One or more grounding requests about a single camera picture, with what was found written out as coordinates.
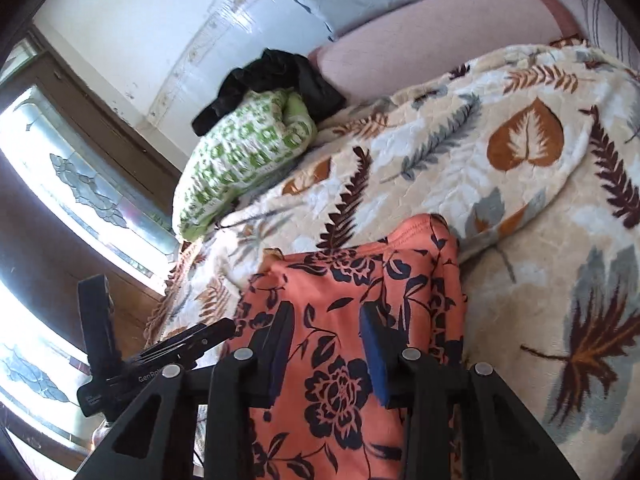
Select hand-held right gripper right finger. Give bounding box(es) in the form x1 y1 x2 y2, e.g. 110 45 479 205
360 301 566 480

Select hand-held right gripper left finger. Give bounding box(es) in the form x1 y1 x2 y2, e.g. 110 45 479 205
75 301 296 480

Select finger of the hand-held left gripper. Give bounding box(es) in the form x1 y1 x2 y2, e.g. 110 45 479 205
142 317 237 361

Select orange floral garment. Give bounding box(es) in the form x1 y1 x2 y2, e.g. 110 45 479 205
234 213 468 480

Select etched glass window pane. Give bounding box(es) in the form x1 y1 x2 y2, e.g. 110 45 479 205
0 85 181 286
0 280 101 456

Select leaf print fleece blanket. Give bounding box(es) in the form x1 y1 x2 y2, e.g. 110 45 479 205
145 42 640 480

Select green patterned cloth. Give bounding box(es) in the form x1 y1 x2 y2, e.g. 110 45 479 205
172 87 318 242

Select black cloth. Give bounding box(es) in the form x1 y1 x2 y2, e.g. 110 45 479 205
192 49 348 136

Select pink pillow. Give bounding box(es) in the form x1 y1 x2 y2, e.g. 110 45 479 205
307 0 591 106

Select white striped cloth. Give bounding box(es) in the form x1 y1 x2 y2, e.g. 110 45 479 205
570 0 640 71

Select wooden window frame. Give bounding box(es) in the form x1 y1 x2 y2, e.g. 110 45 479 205
0 25 186 461

